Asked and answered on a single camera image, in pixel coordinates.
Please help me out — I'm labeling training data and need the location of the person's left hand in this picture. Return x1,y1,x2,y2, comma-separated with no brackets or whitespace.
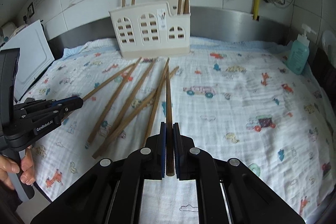
0,146,35,190

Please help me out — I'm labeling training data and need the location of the white microwave oven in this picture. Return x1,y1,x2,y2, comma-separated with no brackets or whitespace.
1,20,54,101

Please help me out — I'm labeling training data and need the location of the white patterned cloth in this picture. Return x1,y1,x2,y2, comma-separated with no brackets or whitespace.
26,50,335,219

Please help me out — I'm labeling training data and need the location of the blue trimmed underlying cloth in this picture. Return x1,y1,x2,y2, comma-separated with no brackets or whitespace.
61,36,293,60

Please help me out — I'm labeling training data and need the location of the cream plastic utensil holder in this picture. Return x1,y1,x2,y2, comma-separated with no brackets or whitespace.
109,0,191,59

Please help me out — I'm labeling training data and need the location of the teal soap dispenser bottle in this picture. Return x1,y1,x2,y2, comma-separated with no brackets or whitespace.
286,23,317,75

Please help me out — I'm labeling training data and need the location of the white plate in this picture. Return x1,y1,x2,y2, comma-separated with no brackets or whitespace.
321,30,336,65

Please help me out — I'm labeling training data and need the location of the wall power socket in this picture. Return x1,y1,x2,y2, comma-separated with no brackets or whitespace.
26,2,35,19

